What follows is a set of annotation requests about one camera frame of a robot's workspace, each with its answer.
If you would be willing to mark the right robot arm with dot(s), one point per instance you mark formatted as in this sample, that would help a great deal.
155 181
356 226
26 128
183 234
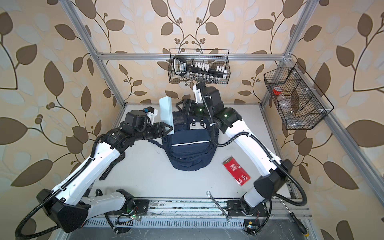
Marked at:
274 171

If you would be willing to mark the navy blue student backpack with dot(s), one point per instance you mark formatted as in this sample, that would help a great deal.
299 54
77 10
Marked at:
191 147

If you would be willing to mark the silver combination wrench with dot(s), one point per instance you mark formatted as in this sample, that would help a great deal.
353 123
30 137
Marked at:
224 212

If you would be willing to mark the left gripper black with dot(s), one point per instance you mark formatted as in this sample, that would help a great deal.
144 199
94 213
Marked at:
161 132

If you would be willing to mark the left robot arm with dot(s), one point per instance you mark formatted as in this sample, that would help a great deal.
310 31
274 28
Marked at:
66 204

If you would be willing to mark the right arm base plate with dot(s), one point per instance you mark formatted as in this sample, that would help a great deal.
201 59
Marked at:
239 208

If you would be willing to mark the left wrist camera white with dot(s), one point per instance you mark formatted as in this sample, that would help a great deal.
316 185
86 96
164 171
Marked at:
151 113

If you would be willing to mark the red packet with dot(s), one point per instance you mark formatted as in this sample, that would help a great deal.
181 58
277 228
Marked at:
236 171

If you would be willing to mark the black adjustable wrench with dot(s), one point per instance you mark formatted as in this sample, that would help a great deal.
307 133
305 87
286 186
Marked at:
111 166

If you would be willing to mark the back wire basket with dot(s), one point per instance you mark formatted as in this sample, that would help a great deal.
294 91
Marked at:
216 54

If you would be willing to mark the right wire basket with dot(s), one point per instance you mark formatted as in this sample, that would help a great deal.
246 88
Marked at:
302 104

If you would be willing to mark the black handled screwdriver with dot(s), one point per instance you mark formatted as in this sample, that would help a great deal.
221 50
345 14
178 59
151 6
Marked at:
298 223

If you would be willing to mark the red object in basket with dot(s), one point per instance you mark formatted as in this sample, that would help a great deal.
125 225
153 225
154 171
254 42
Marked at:
277 91

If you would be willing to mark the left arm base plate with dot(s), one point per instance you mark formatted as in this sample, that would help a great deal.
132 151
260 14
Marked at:
135 207

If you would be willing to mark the wire basket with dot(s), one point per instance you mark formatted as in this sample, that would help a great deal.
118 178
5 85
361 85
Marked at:
302 104
216 54

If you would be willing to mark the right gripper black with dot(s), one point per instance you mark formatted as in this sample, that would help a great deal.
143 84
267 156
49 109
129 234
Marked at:
187 106

